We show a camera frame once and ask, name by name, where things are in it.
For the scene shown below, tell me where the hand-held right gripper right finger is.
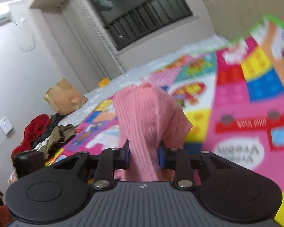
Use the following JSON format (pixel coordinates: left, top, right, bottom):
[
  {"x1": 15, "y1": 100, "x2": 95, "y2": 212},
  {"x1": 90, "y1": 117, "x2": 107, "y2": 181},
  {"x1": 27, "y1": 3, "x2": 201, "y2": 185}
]
[{"x1": 158, "y1": 145, "x2": 235, "y2": 191}]

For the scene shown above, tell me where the colourful cartoon play mat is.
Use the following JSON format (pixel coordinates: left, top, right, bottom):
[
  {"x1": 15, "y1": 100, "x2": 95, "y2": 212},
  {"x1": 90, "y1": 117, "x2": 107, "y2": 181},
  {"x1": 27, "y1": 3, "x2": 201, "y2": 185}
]
[{"x1": 44, "y1": 14, "x2": 284, "y2": 227}]

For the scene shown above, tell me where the white curtain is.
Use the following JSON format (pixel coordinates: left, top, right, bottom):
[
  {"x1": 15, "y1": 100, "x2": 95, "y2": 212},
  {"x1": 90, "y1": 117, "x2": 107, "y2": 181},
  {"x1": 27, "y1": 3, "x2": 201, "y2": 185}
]
[{"x1": 59, "y1": 0, "x2": 124, "y2": 88}]

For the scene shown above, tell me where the white wall switch plate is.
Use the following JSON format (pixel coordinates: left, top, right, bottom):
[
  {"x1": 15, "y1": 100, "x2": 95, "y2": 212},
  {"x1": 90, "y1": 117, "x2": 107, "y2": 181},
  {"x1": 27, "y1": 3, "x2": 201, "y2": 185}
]
[{"x1": 0, "y1": 116, "x2": 14, "y2": 136}]

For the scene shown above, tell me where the red cloth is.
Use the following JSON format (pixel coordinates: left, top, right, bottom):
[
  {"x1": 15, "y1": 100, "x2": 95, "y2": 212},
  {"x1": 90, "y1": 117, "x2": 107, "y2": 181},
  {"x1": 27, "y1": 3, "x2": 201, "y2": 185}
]
[{"x1": 11, "y1": 114, "x2": 52, "y2": 162}]

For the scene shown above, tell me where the pink knit sweater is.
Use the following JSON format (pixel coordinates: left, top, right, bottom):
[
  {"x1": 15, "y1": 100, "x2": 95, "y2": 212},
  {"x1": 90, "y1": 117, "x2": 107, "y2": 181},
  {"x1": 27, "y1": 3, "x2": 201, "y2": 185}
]
[{"x1": 112, "y1": 82, "x2": 193, "y2": 183}]

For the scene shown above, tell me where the rust brown cloth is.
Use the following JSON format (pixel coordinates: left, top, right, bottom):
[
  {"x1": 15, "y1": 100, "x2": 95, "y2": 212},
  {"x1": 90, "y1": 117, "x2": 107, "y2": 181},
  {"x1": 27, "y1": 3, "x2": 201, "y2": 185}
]
[{"x1": 0, "y1": 205, "x2": 13, "y2": 227}]

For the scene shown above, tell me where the brown cardboard box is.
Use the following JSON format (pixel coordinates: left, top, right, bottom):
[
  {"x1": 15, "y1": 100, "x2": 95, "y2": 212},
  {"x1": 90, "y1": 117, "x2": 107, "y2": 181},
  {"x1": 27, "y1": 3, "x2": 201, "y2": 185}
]
[{"x1": 44, "y1": 78, "x2": 88, "y2": 115}]

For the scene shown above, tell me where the dark cloth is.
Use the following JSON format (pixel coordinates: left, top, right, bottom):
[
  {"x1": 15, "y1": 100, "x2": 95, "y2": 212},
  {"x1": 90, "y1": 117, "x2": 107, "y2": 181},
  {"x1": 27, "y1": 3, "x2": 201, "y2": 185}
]
[{"x1": 32, "y1": 113, "x2": 62, "y2": 147}]

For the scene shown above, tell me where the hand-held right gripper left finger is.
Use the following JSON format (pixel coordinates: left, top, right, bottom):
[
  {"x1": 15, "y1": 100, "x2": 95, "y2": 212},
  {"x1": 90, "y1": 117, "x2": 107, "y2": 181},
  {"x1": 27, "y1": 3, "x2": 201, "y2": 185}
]
[{"x1": 53, "y1": 138, "x2": 131, "y2": 191}]

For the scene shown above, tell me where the window with dark bars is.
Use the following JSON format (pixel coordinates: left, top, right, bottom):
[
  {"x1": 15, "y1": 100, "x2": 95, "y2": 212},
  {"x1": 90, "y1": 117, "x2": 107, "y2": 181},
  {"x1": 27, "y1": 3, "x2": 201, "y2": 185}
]
[{"x1": 82, "y1": 0, "x2": 195, "y2": 51}]

